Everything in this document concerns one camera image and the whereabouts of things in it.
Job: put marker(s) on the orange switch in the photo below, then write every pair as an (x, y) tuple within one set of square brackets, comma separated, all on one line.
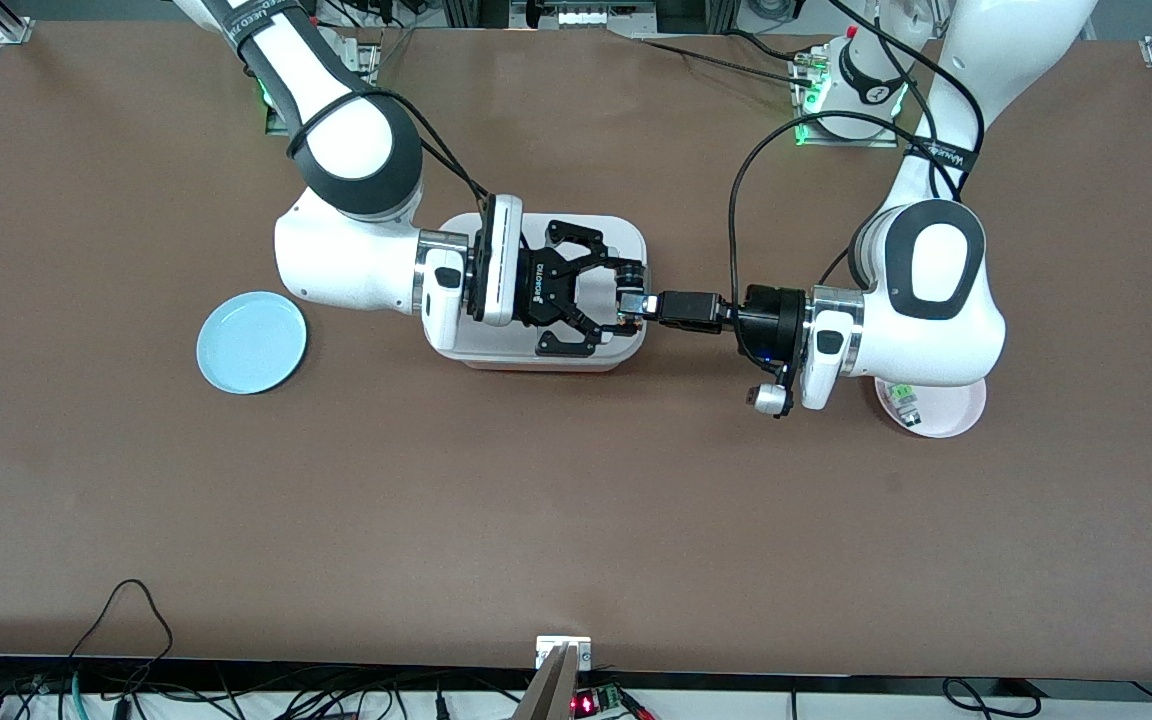
[(636, 305)]

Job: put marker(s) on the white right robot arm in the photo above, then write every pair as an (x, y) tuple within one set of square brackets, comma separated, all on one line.
[(346, 260)]

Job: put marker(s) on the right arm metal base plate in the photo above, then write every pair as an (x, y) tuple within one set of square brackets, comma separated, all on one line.
[(368, 60)]

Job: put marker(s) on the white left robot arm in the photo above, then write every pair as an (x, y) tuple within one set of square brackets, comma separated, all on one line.
[(936, 290)]

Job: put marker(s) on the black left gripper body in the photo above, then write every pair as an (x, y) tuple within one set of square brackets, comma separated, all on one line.
[(772, 314)]

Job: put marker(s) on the white metal bracket plate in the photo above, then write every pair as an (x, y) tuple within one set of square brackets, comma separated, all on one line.
[(548, 645)]

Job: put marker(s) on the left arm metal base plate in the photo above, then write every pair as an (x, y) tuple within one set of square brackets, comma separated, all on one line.
[(816, 140)]

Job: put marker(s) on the light pink plate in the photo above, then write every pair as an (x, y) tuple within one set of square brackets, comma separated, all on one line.
[(946, 420)]

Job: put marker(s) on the green switch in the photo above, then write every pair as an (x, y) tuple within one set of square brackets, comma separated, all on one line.
[(903, 405)]

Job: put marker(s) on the grey camera mount bar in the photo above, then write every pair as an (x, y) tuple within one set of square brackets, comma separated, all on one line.
[(548, 695)]

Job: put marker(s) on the red display circuit module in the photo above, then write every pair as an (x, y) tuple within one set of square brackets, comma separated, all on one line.
[(596, 702)]

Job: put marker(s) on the light blue plate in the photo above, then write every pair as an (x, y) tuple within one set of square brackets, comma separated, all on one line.
[(251, 345)]

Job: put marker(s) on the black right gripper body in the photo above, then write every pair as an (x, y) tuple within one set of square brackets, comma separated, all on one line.
[(542, 290)]

